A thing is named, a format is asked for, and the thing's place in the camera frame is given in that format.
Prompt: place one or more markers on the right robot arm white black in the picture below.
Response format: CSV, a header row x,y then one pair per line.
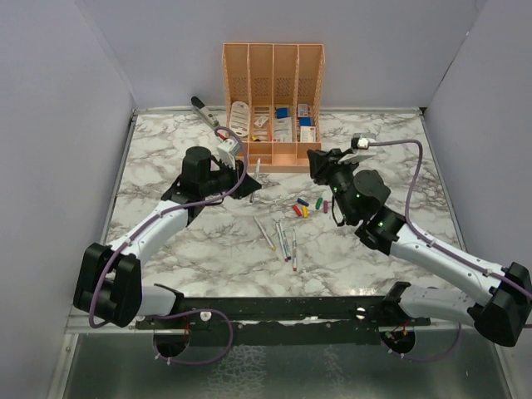
x,y
493,299

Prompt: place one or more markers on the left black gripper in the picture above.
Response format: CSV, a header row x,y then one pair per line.
x,y
248,186

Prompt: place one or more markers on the white pen purple tip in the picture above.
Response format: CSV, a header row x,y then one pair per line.
x,y
282,244

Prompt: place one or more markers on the white label packet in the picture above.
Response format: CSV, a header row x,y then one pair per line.
x,y
283,130

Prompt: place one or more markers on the white pen blue tip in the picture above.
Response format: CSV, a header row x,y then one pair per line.
x,y
285,239

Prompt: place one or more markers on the white pen yellow tip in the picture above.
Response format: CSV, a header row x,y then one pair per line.
x,y
265,234

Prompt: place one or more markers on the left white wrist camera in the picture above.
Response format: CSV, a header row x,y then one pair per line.
x,y
227,152

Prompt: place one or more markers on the black grey stapler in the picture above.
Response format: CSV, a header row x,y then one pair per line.
x,y
203,112

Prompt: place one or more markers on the white red box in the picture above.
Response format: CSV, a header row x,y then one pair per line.
x,y
308,134

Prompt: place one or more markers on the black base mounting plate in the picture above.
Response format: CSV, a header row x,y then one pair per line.
x,y
283,321

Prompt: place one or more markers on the orange desk organizer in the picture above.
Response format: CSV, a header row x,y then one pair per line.
x,y
271,75

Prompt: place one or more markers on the white oval card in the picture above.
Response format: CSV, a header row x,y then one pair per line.
x,y
239,119

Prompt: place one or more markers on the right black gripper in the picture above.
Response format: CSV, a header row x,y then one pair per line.
x,y
323,163

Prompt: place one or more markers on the white pen red tip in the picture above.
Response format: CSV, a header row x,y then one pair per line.
x,y
294,251

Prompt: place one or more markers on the blue pen cap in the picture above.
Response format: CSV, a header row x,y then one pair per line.
x,y
302,202

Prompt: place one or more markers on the red pen cap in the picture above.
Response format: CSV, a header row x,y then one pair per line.
x,y
298,210

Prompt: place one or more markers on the small pink white box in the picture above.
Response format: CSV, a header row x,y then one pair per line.
x,y
304,110

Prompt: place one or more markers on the blue box in organizer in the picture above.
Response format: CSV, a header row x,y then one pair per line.
x,y
282,112

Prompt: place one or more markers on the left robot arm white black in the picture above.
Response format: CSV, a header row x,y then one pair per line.
x,y
109,285

